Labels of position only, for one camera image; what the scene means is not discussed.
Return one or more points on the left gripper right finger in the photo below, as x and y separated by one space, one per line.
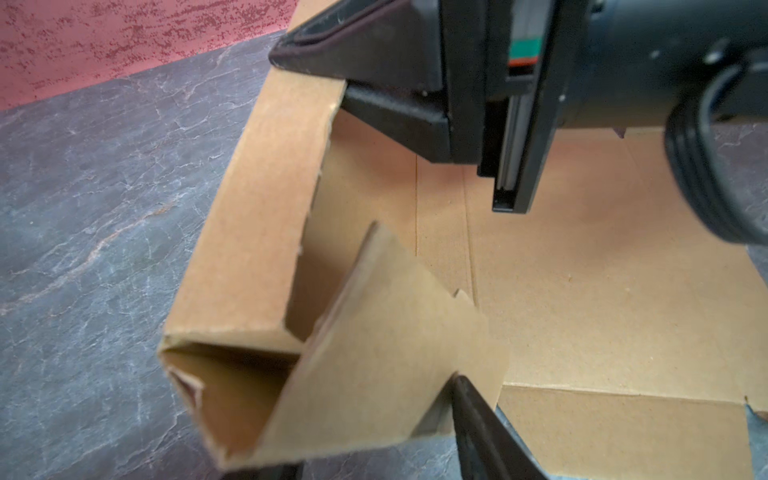
486 447

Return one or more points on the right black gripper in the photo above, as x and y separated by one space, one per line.
502 123

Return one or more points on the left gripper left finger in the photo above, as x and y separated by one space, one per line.
277 472

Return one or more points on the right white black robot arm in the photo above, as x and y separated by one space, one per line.
641 59

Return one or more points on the brown cardboard box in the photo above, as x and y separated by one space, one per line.
618 328

